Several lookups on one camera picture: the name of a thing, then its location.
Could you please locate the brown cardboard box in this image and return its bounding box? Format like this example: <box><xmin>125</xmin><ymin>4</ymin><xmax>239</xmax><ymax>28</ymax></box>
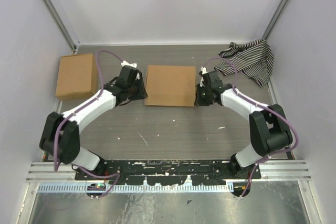
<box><xmin>55</xmin><ymin>54</ymin><xmax>98</xmax><ymax>101</ymax></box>
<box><xmin>144</xmin><ymin>65</ymin><xmax>196</xmax><ymax>107</ymax></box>

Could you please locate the grey slotted cable duct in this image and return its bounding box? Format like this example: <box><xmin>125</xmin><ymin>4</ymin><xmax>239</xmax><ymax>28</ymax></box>
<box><xmin>37</xmin><ymin>182</ymin><xmax>234</xmax><ymax>194</ymax></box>

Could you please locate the folded brown cardboard box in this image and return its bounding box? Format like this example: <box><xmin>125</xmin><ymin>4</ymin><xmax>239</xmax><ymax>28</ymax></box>
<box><xmin>55</xmin><ymin>54</ymin><xmax>98</xmax><ymax>101</ymax></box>

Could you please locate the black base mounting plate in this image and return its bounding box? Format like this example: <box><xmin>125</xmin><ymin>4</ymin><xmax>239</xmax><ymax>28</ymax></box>
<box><xmin>73</xmin><ymin>159</ymin><xmax>262</xmax><ymax>186</ymax></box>

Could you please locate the aluminium front frame rail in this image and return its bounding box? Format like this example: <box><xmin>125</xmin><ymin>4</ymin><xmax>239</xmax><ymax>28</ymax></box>
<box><xmin>26</xmin><ymin>159</ymin><xmax>311</xmax><ymax>183</ymax></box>

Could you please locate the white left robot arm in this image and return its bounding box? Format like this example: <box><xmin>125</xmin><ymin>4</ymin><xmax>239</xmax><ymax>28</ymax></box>
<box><xmin>39</xmin><ymin>61</ymin><xmax>148</xmax><ymax>180</ymax></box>

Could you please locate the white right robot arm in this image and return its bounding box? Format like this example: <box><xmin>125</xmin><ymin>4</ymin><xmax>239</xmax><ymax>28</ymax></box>
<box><xmin>195</xmin><ymin>67</ymin><xmax>293</xmax><ymax>179</ymax></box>

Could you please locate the striped black white cloth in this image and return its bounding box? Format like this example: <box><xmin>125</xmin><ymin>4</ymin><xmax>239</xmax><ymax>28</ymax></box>
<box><xmin>215</xmin><ymin>39</ymin><xmax>275</xmax><ymax>88</ymax></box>

